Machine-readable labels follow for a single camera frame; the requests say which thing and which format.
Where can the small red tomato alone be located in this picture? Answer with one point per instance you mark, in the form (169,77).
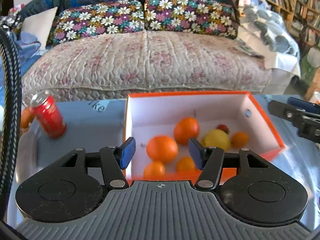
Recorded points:
(223,127)

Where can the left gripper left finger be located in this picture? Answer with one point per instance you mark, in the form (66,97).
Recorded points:
(114,160)

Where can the wooden bookshelf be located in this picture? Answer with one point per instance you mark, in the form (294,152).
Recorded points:
(301,19)

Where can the floral cushion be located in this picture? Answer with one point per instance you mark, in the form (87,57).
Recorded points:
(206,17)
(117,17)

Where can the yellow green pear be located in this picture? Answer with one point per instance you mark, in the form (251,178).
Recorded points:
(216,138)

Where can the orange cardboard box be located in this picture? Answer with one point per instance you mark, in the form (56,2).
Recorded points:
(152,114)

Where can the blue tablecloth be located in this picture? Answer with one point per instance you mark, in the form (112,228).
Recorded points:
(93,125)

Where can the small orange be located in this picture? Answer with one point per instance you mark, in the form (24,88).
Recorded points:
(239,139)
(154,171)

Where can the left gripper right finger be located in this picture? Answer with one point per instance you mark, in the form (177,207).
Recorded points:
(209,161)

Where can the right floral cushion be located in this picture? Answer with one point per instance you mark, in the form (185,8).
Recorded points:
(206,17)

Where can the red soda can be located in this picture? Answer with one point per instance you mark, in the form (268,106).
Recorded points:
(46,111)

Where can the large orange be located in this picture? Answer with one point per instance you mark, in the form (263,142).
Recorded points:
(162,148)

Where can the grey patterned blanket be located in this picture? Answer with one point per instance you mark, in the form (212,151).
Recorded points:
(263,33)

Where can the white pillow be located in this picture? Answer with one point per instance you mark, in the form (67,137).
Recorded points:
(40,25)

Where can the left floral cushion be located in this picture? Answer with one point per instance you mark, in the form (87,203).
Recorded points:
(117,17)

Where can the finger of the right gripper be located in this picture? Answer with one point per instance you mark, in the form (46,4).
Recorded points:
(305,105)
(307,123)

